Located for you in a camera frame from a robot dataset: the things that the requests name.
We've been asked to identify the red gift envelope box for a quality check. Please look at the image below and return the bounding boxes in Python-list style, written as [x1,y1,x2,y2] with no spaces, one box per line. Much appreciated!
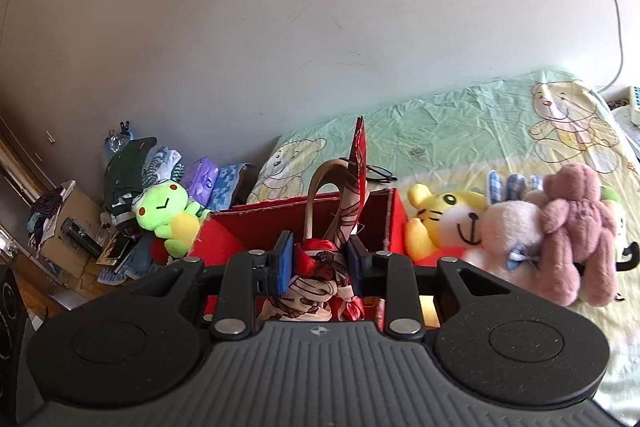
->
[349,116,367,191]

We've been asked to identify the red cardboard box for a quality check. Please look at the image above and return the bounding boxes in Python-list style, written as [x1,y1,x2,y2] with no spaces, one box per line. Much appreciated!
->
[188,186,417,323]

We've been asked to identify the yellow tiger plush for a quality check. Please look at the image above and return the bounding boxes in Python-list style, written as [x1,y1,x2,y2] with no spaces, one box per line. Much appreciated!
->
[405,183,488,265]

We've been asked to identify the blue checkered cloth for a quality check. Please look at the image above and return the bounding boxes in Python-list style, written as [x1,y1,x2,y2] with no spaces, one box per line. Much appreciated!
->
[206,162,252,212]

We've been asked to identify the black eyeglasses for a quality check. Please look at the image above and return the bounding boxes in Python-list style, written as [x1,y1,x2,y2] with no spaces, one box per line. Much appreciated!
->
[340,157,398,184]

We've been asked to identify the purple pouch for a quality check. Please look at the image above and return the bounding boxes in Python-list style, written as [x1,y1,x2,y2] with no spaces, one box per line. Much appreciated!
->
[180,156,219,206]

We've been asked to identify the green frog plush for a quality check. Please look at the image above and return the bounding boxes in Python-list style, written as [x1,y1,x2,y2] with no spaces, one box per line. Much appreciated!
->
[131,180,209,259]

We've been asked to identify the white bunny plush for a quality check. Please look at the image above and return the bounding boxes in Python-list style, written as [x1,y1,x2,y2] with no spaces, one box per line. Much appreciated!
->
[462,171,549,291]

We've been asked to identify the blue white striped cloth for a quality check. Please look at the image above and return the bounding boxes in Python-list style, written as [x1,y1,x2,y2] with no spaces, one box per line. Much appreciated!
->
[141,146,184,188]

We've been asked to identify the dark green garment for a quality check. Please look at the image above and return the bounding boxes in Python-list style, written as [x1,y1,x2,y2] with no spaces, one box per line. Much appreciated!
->
[104,136,157,209]

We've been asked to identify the mauve teddy bear plush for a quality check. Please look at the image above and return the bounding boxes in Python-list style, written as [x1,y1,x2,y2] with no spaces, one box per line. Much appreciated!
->
[537,162,616,307]

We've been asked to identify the green bear print bedsheet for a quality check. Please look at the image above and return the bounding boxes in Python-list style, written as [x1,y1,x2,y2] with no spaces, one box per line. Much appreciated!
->
[247,70,639,425]

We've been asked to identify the white power strip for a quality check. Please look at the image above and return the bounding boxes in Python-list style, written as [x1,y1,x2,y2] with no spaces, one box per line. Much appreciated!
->
[629,86,640,127]

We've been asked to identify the beige belt strap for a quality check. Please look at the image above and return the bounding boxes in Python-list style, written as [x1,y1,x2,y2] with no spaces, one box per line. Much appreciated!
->
[304,158,354,241]

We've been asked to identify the white wall cable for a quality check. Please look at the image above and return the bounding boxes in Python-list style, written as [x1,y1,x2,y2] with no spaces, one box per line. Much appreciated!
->
[581,0,626,94]

